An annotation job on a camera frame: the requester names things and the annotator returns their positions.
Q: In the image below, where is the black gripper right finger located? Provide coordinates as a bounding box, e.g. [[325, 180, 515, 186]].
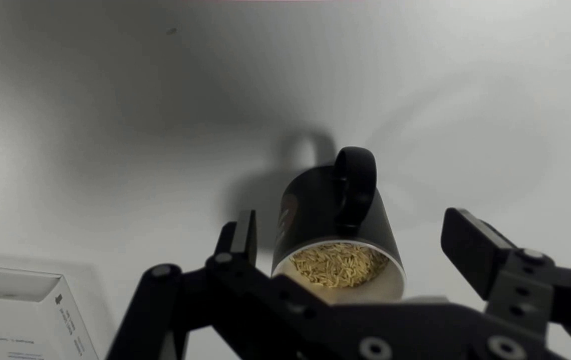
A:
[[439, 206, 571, 360]]

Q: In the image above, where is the black mug with black handle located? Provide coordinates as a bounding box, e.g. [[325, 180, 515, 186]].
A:
[[271, 147, 407, 306]]

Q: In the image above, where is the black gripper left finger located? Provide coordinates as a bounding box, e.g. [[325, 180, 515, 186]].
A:
[[104, 208, 331, 360]]

